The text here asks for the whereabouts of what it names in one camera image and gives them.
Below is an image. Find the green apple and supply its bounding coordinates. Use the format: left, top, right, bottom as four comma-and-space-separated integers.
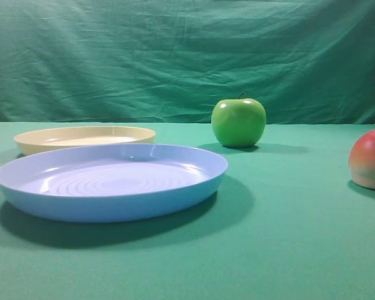
211, 95, 267, 148

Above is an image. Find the red yellow round bread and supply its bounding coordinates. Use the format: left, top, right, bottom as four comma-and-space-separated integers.
348, 129, 375, 189

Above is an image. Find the yellow plastic plate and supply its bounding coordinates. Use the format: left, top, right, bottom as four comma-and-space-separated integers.
14, 126, 156, 156

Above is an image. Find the green backdrop cloth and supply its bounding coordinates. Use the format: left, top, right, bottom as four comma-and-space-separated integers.
0, 1, 375, 124

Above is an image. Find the green table cloth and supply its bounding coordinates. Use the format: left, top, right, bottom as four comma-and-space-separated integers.
0, 122, 375, 299

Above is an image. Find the blue plastic plate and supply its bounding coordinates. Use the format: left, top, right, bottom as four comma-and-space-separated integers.
0, 144, 228, 223

